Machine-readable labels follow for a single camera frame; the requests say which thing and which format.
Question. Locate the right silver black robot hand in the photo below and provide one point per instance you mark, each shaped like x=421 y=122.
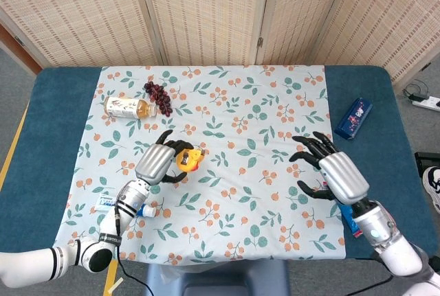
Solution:
x=343 y=179

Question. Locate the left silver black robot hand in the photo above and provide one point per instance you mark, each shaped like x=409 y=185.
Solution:
x=154 y=165

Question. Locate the yellow tape measure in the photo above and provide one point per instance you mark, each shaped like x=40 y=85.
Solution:
x=190 y=160

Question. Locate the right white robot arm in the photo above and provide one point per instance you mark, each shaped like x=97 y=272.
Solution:
x=395 y=244

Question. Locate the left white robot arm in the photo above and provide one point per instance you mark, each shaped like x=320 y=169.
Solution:
x=68 y=258

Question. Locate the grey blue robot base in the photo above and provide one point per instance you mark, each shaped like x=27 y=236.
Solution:
x=220 y=279

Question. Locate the masking tape strip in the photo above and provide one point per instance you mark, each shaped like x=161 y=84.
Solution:
x=115 y=285

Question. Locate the blue red snack bag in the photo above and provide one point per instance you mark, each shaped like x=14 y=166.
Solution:
x=349 y=222

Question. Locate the dark blue rectangular box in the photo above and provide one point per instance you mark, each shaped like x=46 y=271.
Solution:
x=354 y=119

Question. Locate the blue white toothpaste tube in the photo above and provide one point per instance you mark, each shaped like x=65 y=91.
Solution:
x=104 y=201

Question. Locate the tea bottle with cream label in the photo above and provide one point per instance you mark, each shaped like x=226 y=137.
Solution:
x=122 y=107

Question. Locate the dark purple grape bunch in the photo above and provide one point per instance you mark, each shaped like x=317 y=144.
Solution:
x=159 y=97

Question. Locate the black case on floor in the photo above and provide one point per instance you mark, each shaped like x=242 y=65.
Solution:
x=426 y=158

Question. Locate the white black shoe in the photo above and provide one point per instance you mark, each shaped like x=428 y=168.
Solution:
x=433 y=186

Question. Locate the floral leaf print tablecloth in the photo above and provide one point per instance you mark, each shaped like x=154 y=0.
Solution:
x=240 y=206

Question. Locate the blue felt table cover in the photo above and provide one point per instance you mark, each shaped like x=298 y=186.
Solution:
x=58 y=121

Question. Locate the black power adapter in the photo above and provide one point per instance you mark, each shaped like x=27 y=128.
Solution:
x=417 y=97

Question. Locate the white power strip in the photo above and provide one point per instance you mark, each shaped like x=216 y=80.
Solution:
x=428 y=103

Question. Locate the woven folding screen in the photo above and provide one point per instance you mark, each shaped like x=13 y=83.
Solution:
x=206 y=11

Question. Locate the brown wooden door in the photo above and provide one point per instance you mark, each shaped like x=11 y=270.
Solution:
x=20 y=48

